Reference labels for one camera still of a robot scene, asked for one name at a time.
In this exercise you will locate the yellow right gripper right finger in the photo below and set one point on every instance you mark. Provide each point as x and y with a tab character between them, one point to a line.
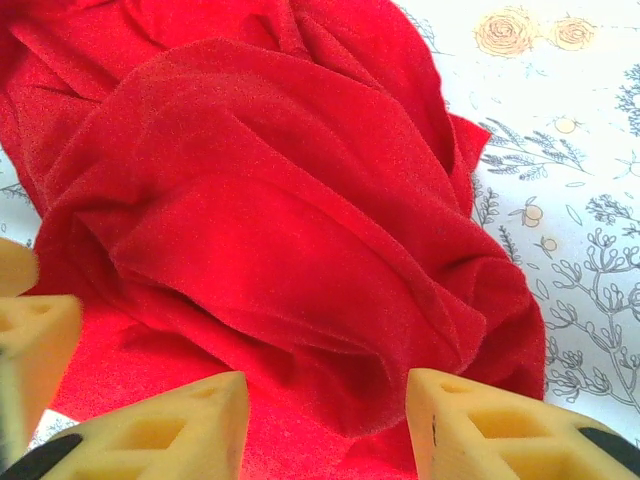
500	440

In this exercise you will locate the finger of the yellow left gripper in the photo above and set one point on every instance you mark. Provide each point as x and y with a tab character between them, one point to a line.
15	267
40	340

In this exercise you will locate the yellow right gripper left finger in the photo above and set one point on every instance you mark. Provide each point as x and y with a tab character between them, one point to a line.
150	440

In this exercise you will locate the floral patterned table cover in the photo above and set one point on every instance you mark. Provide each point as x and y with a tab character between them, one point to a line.
575	200

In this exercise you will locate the red t-shirt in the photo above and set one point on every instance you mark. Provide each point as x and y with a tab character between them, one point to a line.
250	200

